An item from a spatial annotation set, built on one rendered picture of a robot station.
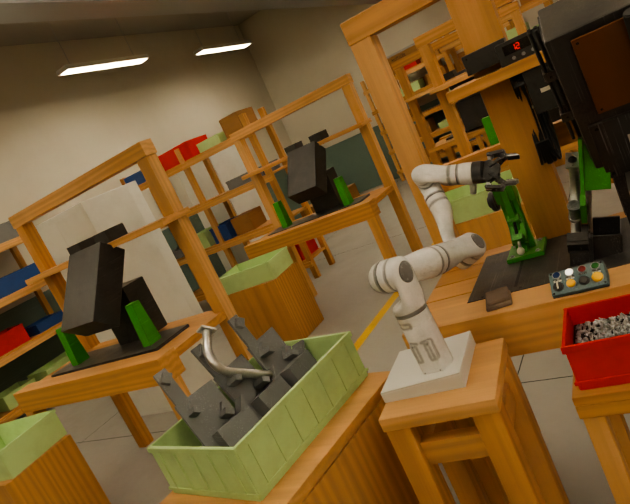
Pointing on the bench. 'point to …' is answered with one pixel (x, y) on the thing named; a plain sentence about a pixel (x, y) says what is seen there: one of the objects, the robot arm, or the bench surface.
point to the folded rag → (498, 298)
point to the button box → (579, 281)
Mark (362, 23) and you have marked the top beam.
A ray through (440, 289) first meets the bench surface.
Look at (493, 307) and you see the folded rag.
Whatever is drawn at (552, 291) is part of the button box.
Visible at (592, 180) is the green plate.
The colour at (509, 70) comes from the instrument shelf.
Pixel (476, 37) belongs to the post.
